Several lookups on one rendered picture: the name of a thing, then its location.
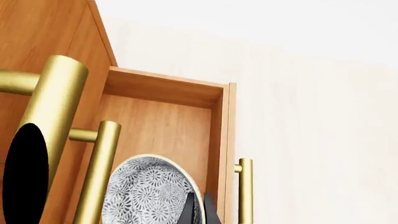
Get medium brass drawer handle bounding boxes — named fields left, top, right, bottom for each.
left=68, top=120, right=123, bottom=224

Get large brass drawer handle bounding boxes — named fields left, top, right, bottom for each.
left=0, top=54, right=90, bottom=224

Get small brass drawer handle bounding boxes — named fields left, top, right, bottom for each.
left=233, top=157, right=254, bottom=224

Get wooden drawer with medium handle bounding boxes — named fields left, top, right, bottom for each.
left=40, top=0, right=113, bottom=224

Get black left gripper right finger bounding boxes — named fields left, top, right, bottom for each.
left=203, top=191, right=224, bottom=224

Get wooden cabinet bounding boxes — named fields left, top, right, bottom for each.
left=0, top=0, right=119, bottom=224

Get wooden drawer with largest handle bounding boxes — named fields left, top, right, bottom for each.
left=0, top=0, right=88, bottom=224

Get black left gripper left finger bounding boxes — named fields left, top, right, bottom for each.
left=178, top=192, right=203, bottom=224

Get open wooden drawer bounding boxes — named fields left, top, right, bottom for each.
left=99, top=65, right=238, bottom=224

